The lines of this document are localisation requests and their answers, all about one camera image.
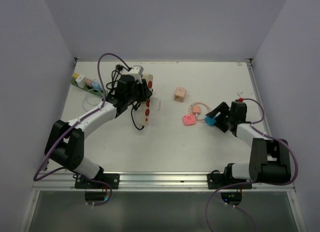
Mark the pale pink plug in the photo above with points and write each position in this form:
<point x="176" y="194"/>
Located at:
<point x="88" y="82"/>

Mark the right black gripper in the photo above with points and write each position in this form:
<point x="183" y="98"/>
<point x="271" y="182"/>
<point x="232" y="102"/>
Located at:
<point x="223" y="108"/>

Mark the green power strip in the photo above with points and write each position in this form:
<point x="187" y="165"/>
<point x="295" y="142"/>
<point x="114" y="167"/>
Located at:
<point x="88" y="89"/>

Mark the pink square plug charger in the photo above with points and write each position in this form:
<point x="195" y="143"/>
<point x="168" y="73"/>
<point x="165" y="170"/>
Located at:
<point x="189" y="119"/>

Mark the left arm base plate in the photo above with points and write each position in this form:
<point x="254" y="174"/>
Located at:
<point x="102" y="181"/>

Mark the aluminium front rail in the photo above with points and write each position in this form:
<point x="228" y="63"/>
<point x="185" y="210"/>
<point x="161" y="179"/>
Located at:
<point x="134" y="182"/>

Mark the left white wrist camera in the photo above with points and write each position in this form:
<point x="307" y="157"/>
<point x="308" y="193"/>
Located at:
<point x="136" y="72"/>

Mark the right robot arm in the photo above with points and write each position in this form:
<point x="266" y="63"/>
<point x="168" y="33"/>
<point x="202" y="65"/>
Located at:
<point x="269" y="160"/>

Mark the small peach plug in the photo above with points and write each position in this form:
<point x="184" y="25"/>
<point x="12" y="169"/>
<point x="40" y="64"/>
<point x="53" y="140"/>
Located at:
<point x="196" y="110"/>

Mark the peach cube socket adapter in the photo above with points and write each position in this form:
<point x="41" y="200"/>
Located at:
<point x="180" y="94"/>

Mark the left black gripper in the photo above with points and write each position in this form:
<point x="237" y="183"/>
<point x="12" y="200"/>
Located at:
<point x="145" y="92"/>

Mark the blue plug charger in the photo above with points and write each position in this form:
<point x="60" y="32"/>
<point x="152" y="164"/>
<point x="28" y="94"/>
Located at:
<point x="210" y="121"/>

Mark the cream power strip red buttons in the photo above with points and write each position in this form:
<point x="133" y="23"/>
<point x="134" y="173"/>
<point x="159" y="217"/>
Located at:
<point x="145" y="105"/>

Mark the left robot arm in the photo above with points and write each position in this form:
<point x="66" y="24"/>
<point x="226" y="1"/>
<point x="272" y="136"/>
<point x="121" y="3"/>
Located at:
<point x="66" y="143"/>

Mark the yellow plug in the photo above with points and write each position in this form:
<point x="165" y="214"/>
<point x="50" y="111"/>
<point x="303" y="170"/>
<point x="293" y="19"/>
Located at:
<point x="75" y="75"/>

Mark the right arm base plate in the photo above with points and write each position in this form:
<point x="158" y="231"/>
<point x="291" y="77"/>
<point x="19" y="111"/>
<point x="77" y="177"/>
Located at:
<point x="216" y="180"/>

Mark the light blue plug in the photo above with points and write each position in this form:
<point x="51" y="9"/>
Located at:
<point x="96" y="86"/>

